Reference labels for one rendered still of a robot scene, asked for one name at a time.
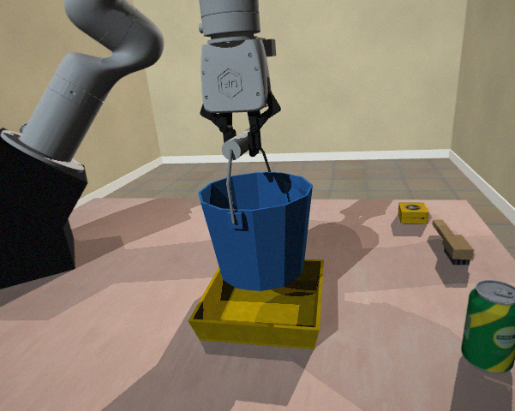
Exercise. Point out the yellow square tray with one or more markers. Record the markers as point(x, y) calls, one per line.
point(274, 317)

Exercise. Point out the tan wooden brush with black bristles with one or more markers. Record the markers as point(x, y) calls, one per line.
point(459, 249)

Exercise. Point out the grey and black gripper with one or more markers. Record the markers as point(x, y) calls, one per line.
point(231, 79)

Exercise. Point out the green drink can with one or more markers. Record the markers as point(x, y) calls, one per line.
point(489, 330)

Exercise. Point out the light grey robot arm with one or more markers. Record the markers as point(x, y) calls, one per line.
point(65, 112)

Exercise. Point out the blue bucket with grey wire handle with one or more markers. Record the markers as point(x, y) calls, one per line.
point(258, 223)

